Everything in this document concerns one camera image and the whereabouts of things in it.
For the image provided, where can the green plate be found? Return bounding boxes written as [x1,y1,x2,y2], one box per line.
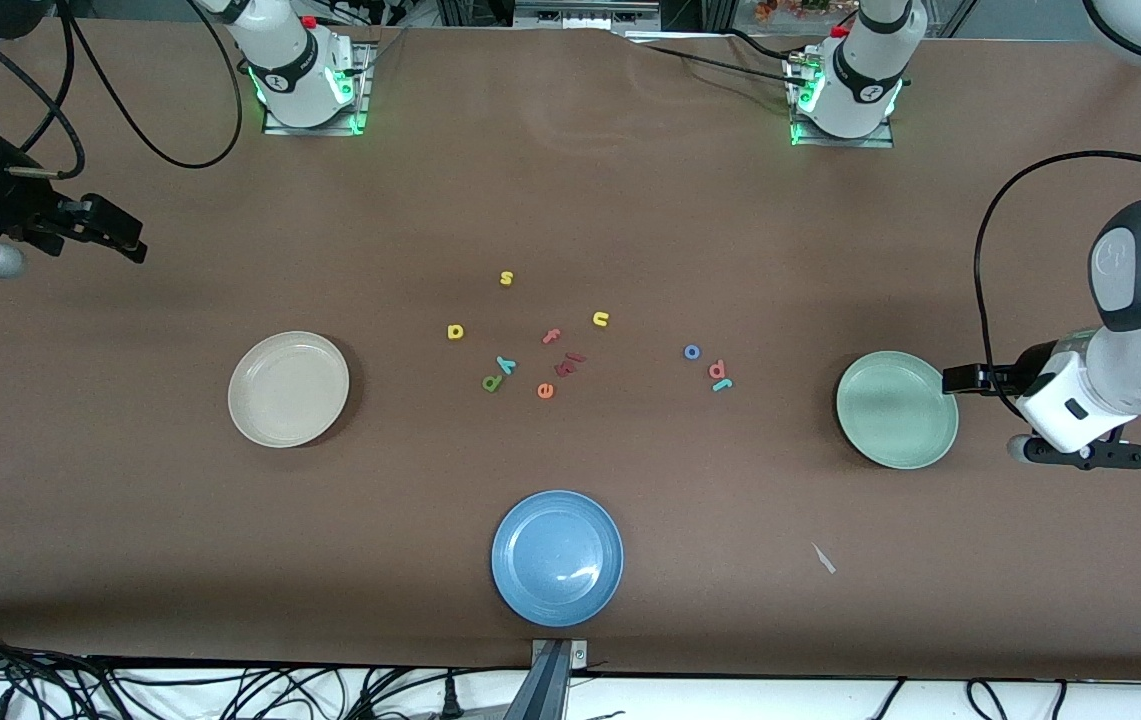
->
[836,350,960,470]

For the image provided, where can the beige brown plate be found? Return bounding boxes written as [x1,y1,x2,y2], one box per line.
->
[227,331,351,448]

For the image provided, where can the orange artificial flowers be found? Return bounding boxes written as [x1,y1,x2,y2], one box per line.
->
[754,0,863,23]

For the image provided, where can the brown table cover sheet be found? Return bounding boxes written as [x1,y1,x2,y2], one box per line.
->
[0,18,1141,683]

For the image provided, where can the blue plate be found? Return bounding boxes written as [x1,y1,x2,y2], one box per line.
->
[491,489,624,628]

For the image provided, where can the grey power strip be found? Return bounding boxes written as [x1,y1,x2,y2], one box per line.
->
[513,0,662,31]

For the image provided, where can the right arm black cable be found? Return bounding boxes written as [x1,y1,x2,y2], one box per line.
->
[0,0,246,181]

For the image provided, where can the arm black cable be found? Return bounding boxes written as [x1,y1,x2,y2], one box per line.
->
[0,0,246,181]
[973,150,1141,423]

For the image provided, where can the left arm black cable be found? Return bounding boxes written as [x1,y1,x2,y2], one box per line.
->
[973,150,1141,423]

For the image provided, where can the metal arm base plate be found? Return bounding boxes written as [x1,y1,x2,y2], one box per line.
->
[788,52,897,150]
[262,40,372,137]

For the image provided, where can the black table cable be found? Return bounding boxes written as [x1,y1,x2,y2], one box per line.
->
[630,28,813,87]

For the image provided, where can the metal table edge bracket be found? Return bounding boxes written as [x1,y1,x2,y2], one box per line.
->
[528,638,591,720]

